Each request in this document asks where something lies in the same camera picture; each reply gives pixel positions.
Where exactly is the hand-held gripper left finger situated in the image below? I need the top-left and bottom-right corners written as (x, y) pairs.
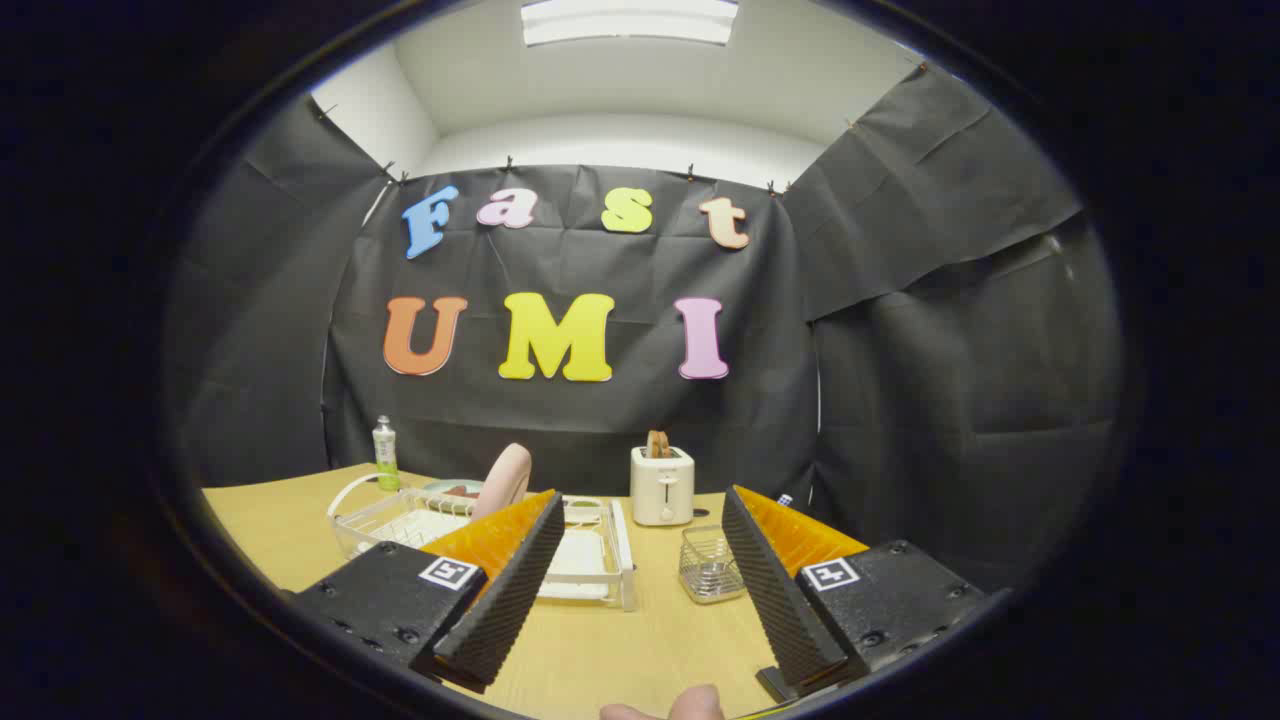
top-left (290, 489), bottom-right (567, 696)

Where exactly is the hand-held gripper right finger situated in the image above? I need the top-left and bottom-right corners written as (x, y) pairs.
top-left (721, 485), bottom-right (988, 704)

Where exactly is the small metal wire basket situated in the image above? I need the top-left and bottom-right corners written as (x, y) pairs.
top-left (679, 525), bottom-right (749, 605)

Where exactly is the white wire dish rack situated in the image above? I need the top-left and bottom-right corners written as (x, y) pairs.
top-left (328, 474), bottom-right (638, 613)

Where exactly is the pink plate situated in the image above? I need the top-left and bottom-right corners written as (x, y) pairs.
top-left (470, 443), bottom-right (533, 521)

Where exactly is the white toaster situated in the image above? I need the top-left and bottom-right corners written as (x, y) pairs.
top-left (630, 445), bottom-right (696, 528)

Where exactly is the green and white bottle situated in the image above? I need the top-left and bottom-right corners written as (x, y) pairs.
top-left (372, 415), bottom-right (401, 492)

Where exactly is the black backdrop cloth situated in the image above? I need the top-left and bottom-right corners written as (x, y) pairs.
top-left (165, 65), bottom-right (1126, 593)

